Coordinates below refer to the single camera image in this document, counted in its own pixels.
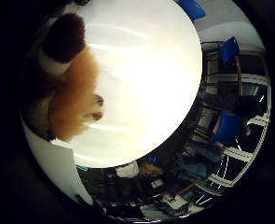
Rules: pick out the brown and white plush toy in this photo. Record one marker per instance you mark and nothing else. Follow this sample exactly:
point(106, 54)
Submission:
point(67, 81)

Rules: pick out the seated person in dark clothes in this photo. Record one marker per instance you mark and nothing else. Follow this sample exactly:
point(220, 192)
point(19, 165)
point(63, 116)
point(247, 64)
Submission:
point(242, 104)

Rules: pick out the fuzzy tan plush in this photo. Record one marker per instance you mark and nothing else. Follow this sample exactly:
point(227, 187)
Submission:
point(149, 170)

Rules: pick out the blue chair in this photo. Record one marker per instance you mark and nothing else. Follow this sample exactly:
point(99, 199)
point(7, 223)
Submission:
point(229, 48)
point(191, 9)
point(227, 128)

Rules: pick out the teal jacket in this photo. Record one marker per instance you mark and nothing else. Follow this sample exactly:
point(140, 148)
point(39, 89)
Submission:
point(194, 161)

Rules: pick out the white backpack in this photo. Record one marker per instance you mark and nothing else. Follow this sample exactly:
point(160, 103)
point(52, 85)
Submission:
point(128, 170)

